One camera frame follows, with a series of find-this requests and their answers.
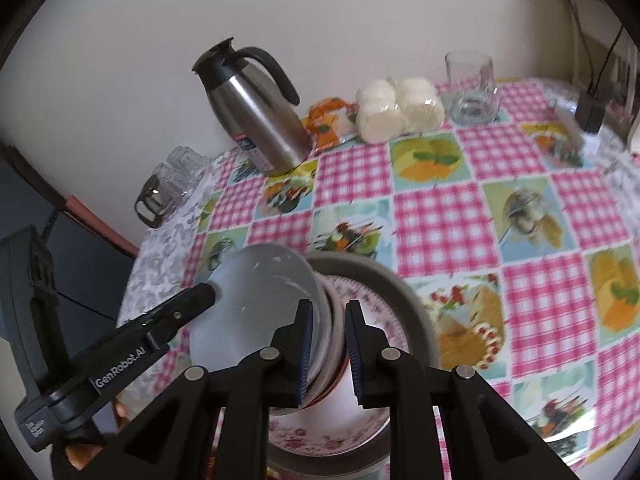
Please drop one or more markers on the grey floral cloth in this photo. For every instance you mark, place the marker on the grey floral cloth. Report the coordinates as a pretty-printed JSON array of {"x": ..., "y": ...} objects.
[{"x": 155, "y": 255}]

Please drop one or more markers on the orange snack packet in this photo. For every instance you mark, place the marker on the orange snack packet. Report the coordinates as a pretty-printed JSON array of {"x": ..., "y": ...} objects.
[{"x": 330, "y": 125}]

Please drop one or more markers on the strawberry print bowl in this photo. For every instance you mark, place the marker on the strawberry print bowl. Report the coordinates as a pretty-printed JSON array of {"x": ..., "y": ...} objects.
[{"x": 336, "y": 340}]

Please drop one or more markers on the clear glass mug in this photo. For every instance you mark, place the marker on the clear glass mug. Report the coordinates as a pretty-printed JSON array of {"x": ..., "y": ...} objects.
[{"x": 472, "y": 90}]

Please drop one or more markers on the stainless steel basin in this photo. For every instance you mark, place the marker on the stainless steel basin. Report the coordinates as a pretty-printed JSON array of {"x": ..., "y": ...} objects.
[{"x": 415, "y": 320}]

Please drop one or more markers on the stainless steel thermos jug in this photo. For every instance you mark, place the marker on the stainless steel thermos jug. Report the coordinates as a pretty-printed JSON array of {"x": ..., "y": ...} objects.
[{"x": 255, "y": 110}]

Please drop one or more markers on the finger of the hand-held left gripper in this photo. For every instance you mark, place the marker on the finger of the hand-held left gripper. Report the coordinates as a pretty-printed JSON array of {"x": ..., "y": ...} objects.
[{"x": 192, "y": 300}]

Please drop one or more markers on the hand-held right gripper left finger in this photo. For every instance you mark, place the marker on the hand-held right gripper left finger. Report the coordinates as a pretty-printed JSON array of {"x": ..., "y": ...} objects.
[{"x": 305, "y": 345}]

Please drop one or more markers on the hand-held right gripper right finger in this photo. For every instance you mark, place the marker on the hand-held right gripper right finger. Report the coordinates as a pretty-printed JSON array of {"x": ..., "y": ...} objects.
[{"x": 352, "y": 350}]

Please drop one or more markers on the round floral plate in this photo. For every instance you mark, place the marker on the round floral plate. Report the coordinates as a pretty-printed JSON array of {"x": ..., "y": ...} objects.
[{"x": 330, "y": 425}]

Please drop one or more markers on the clear glass cup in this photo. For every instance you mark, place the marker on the clear glass cup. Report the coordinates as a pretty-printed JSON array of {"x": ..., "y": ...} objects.
[
  {"x": 170, "y": 182},
  {"x": 187, "y": 162}
]

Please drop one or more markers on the white power strip with adapter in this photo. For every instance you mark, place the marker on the white power strip with adapter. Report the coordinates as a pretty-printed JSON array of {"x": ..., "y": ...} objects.
[{"x": 570, "y": 125}]

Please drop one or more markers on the bag of steamed buns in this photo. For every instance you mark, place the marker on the bag of steamed buns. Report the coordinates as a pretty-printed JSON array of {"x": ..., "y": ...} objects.
[{"x": 390, "y": 110}]

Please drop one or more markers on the person's left hand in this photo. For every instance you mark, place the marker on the person's left hand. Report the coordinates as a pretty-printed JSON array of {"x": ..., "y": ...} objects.
[{"x": 77, "y": 457}]

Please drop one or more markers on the square white bowl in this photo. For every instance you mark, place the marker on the square white bowl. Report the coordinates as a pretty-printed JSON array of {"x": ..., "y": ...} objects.
[{"x": 260, "y": 300}]

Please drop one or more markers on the black chair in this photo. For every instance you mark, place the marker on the black chair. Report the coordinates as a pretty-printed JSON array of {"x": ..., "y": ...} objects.
[{"x": 90, "y": 260}]

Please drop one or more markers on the black charger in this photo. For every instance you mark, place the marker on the black charger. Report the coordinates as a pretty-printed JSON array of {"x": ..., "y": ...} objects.
[{"x": 590, "y": 112}]

